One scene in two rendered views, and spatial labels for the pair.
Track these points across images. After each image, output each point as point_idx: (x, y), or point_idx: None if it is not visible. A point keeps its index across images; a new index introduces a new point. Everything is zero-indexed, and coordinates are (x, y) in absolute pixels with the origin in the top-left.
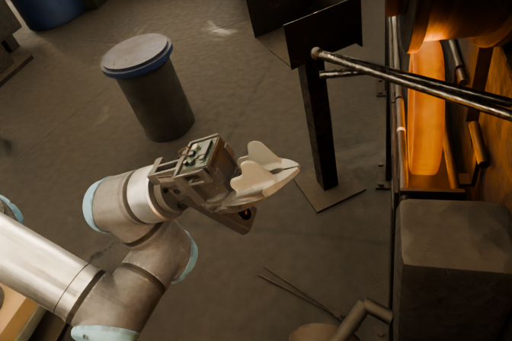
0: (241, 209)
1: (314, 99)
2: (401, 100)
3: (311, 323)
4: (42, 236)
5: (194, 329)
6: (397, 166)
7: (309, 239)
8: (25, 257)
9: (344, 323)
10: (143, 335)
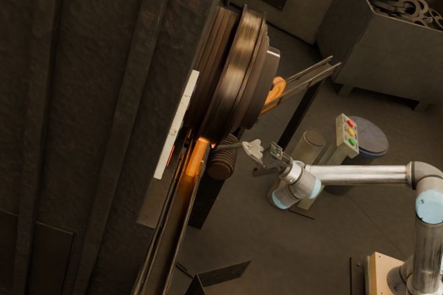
0: None
1: None
2: (198, 173)
3: (226, 167)
4: (330, 178)
5: (270, 282)
6: (206, 151)
7: None
8: (328, 166)
9: (221, 147)
10: (300, 286)
